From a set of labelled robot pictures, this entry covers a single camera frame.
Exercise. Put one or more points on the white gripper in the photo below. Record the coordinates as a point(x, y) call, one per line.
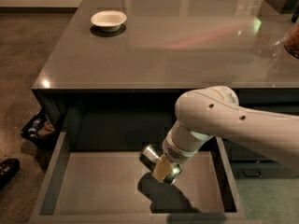
point(175, 153)

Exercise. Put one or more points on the black shoe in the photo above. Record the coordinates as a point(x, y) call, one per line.
point(8, 168)

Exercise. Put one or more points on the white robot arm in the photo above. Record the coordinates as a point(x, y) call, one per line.
point(202, 114)

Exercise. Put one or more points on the open grey top drawer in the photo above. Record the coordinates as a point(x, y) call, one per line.
point(116, 188)

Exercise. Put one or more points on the brown snack bag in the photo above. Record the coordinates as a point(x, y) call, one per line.
point(291, 42)

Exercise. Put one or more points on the black bin with cans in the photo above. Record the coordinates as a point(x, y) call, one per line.
point(40, 131)

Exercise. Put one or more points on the white bowl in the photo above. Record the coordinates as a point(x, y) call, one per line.
point(109, 20)

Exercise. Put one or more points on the green soda can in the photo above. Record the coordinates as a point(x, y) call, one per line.
point(149, 156)

